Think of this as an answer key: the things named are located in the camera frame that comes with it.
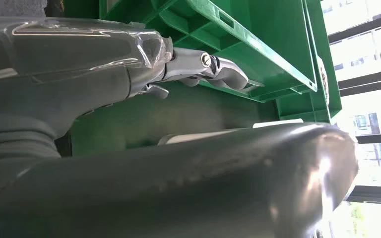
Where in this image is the window with dark frames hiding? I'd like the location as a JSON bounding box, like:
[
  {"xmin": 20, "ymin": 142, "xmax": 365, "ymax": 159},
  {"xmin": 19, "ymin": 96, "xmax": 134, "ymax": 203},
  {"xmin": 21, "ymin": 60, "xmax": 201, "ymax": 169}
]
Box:
[{"xmin": 320, "ymin": 0, "xmax": 381, "ymax": 238}]

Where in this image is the large green plastic crate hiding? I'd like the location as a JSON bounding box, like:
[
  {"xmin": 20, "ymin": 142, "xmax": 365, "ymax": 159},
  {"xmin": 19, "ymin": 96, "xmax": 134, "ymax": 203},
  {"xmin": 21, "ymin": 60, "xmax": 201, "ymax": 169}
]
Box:
[{"xmin": 98, "ymin": 0, "xmax": 318, "ymax": 103}]

